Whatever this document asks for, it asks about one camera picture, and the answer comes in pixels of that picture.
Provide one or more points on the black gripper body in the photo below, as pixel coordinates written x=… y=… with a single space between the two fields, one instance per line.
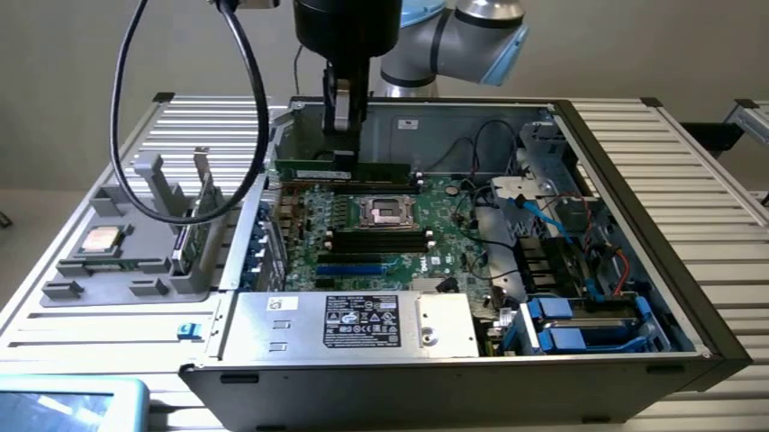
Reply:
x=347 y=27

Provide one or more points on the green RAM stick white label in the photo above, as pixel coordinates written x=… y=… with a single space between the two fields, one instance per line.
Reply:
x=303 y=171

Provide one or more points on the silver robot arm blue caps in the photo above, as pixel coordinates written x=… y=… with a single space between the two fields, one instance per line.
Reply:
x=462 y=45

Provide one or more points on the black RAM slot bank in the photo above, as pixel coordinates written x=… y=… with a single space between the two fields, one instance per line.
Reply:
x=378 y=185
x=379 y=240

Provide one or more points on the CPU socket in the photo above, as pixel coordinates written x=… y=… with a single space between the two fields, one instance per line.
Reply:
x=382 y=210

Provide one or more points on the round coin battery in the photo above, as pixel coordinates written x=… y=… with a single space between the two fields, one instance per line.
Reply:
x=453 y=190

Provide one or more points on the black expansion slot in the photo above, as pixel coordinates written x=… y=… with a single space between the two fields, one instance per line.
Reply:
x=348 y=258

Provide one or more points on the green motherboard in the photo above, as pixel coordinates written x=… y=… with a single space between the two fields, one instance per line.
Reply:
x=445 y=238

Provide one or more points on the blue expansion slot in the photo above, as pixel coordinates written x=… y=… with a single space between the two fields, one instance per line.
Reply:
x=350 y=270

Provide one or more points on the silver chipset heatsink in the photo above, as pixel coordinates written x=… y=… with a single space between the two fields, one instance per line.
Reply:
x=434 y=287

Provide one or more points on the silver disk bay cage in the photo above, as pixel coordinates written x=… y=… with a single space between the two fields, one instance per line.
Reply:
x=553 y=162

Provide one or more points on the silver power supply unit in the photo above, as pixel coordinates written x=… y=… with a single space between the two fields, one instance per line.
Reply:
x=360 y=326

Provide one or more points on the black fan shroud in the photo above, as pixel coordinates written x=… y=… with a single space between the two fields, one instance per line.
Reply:
x=549 y=265

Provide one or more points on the CPU chip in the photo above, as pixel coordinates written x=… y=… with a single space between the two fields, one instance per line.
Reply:
x=108 y=240

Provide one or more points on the grey parts rack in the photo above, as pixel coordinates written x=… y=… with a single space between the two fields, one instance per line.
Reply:
x=132 y=279

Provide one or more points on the blue plastic clip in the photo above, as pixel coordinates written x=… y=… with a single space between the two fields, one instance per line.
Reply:
x=188 y=330

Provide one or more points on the hard disk in blue carrier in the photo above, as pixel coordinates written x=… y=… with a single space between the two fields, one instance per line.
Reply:
x=591 y=330

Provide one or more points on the open black PC case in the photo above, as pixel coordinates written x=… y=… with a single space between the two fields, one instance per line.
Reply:
x=457 y=396

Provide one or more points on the neighbouring metal slat table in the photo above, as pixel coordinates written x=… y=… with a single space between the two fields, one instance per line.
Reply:
x=750 y=119

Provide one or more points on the teach pendant with blue rim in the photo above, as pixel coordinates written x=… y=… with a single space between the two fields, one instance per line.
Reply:
x=65 y=405

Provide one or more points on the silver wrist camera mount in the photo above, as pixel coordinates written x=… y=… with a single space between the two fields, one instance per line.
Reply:
x=248 y=3

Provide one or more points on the graphics card with metal bracket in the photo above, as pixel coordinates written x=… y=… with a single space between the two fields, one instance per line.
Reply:
x=200 y=211

